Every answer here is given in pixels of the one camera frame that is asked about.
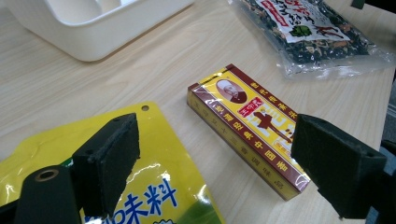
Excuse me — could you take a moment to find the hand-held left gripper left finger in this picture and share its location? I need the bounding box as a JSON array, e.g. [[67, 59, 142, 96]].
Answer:
[[72, 112, 141, 218]]

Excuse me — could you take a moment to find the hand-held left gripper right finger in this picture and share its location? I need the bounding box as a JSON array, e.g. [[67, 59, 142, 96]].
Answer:
[[290, 113, 388, 220]]

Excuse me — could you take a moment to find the yellow spouted seasoning pouch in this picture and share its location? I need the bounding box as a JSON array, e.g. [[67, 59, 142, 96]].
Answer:
[[0, 101, 226, 224]]

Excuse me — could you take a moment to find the yellow and red spice box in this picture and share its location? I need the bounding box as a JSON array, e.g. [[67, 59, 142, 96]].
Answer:
[[187, 63, 311, 202]]

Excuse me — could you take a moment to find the white plastic storage box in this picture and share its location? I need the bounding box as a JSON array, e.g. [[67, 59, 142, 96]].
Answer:
[[6, 0, 195, 63]]

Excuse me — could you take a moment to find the clear bag of dried vegetables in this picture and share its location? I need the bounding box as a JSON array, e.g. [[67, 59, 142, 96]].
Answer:
[[228, 0, 396, 78]]

